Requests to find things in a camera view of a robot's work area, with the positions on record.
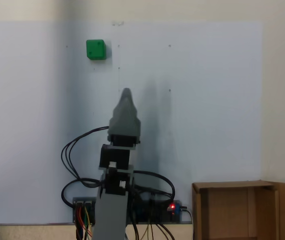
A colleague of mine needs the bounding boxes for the thick black cable loop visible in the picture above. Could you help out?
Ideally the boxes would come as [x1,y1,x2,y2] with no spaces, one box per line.
[61,177,102,208]

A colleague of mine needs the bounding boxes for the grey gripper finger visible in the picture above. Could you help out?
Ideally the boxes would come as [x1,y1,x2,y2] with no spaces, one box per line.
[108,87,142,137]

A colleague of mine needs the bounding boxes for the brown cardboard box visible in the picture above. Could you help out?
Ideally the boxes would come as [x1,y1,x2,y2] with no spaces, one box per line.
[191,179,285,240]

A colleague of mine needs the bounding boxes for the white paper sheet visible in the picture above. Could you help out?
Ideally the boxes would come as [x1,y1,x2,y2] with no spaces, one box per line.
[0,21,264,225]

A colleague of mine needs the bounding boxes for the motor controller circuit board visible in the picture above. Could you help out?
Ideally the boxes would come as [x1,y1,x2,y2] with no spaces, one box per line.
[72,196,97,223]

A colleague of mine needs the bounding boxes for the black power supply cable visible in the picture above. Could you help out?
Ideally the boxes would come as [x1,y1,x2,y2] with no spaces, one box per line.
[181,206,195,240]

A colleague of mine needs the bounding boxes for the black servo cable bundle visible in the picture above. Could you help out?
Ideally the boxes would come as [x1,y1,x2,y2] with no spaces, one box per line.
[132,169,176,201]
[61,126,110,187]

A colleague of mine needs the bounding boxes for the green die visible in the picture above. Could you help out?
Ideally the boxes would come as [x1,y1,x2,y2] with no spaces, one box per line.
[86,39,107,61]

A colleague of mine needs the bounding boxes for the circuit board with blue parts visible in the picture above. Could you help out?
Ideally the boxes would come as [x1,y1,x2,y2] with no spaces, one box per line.
[132,198,184,223]

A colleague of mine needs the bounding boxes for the coloured jumper wire bundle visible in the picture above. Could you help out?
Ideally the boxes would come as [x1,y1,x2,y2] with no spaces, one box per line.
[74,204,94,240]

